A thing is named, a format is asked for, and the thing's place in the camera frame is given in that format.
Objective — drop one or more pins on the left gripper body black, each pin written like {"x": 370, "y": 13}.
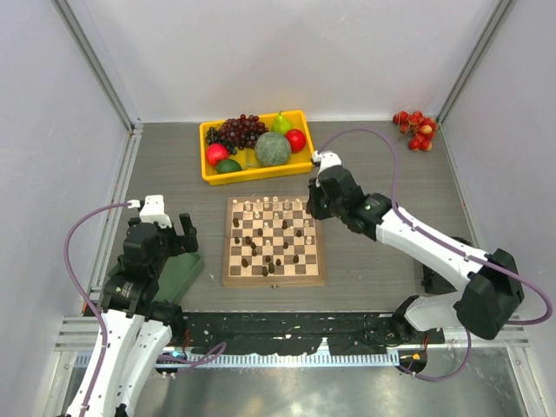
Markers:
{"x": 175, "y": 242}

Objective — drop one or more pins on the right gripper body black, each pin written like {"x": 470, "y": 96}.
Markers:
{"x": 316, "y": 203}

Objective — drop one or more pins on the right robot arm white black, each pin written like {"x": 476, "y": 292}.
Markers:
{"x": 485, "y": 294}

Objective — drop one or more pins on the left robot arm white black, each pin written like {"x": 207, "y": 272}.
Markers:
{"x": 141, "y": 315}

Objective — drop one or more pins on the wooden chess board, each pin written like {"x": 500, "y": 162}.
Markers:
{"x": 296, "y": 256}

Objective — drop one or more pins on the green plastic tray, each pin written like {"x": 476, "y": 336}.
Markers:
{"x": 134, "y": 286}

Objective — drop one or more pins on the yellow plastic fruit tray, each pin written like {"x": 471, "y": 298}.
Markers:
{"x": 251, "y": 170}

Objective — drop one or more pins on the red apple right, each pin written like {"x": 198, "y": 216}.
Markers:
{"x": 297, "y": 140}

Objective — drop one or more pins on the red apple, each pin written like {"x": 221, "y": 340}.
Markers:
{"x": 215, "y": 153}
{"x": 297, "y": 140}

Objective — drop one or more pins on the green melon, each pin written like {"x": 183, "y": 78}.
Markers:
{"x": 272, "y": 149}

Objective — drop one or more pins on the green lime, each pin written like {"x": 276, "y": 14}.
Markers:
{"x": 228, "y": 166}

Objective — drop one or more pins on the green pear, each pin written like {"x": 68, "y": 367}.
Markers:
{"x": 281, "y": 124}

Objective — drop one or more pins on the red apple left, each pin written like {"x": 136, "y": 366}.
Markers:
{"x": 215, "y": 153}

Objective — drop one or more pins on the red grape bunch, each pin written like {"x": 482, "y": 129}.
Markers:
{"x": 242, "y": 132}

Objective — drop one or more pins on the red cherry cluster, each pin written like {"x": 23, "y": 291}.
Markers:
{"x": 419, "y": 129}

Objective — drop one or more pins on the black grape bunch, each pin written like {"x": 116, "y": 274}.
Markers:
{"x": 214, "y": 136}

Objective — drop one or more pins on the black plastic bin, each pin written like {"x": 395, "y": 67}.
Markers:
{"x": 436, "y": 278}

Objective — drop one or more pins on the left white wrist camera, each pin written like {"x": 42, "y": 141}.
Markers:
{"x": 153, "y": 211}

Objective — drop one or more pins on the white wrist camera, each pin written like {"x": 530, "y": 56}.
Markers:
{"x": 325, "y": 160}
{"x": 153, "y": 211}

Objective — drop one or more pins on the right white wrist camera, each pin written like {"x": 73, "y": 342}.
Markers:
{"x": 325, "y": 160}

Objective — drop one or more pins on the white cable duct strip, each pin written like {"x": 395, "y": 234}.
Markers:
{"x": 321, "y": 358}

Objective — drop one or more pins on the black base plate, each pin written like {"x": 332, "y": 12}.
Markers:
{"x": 295, "y": 333}

